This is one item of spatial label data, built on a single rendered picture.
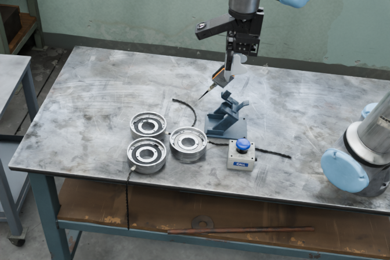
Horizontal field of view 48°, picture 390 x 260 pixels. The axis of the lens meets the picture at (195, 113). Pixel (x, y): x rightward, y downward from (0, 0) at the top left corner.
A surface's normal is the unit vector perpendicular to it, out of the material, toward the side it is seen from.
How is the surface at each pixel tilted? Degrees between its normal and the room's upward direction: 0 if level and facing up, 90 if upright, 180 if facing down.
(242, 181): 0
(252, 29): 90
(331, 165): 97
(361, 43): 90
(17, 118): 0
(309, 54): 90
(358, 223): 0
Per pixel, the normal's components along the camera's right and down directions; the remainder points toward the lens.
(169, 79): 0.07, -0.75
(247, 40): -0.07, 0.65
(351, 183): -0.72, 0.51
